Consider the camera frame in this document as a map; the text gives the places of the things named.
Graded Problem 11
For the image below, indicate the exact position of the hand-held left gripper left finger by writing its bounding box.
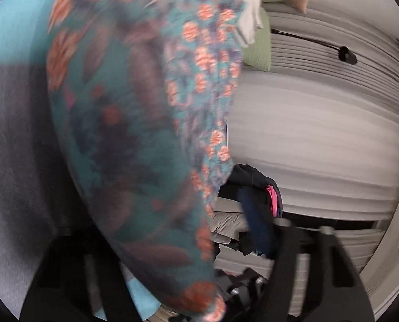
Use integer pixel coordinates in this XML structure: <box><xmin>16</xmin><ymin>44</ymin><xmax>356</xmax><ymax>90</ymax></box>
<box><xmin>20</xmin><ymin>231</ymin><xmax>146</xmax><ymax>322</ymax></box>

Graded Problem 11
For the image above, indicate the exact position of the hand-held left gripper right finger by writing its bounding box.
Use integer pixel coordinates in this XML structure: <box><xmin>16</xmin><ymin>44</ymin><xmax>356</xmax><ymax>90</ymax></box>
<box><xmin>239</xmin><ymin>188</ymin><xmax>376</xmax><ymax>322</ymax></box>

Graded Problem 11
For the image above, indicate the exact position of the teal floral garment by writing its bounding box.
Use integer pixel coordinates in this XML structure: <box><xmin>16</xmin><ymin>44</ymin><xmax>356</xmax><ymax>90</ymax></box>
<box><xmin>47</xmin><ymin>0</ymin><xmax>247</xmax><ymax>322</ymax></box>

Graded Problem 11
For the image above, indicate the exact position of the black clothes pile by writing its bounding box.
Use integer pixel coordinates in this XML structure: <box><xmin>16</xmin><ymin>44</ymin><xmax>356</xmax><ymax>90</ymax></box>
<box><xmin>219</xmin><ymin>164</ymin><xmax>284</xmax><ymax>259</ymax></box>

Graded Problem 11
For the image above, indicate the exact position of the pink cloth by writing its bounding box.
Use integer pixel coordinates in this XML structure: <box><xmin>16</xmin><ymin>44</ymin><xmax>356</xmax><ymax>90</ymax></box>
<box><xmin>266</xmin><ymin>184</ymin><xmax>278</xmax><ymax>217</ymax></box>

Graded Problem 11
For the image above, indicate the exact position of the grey crumpled cloth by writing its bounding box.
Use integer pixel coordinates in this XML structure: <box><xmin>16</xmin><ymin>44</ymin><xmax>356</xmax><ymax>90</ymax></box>
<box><xmin>209</xmin><ymin>198</ymin><xmax>254</xmax><ymax>246</ymax></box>

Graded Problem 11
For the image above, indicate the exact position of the black gooseneck lamp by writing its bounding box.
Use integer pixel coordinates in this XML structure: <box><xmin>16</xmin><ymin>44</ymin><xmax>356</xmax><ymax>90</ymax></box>
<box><xmin>271</xmin><ymin>30</ymin><xmax>357</xmax><ymax>65</ymax></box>

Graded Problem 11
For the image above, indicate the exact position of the folded light grey cloth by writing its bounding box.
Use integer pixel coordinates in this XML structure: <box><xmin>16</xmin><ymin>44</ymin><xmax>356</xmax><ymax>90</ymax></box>
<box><xmin>233</xmin><ymin>0</ymin><xmax>265</xmax><ymax>47</ymax></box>

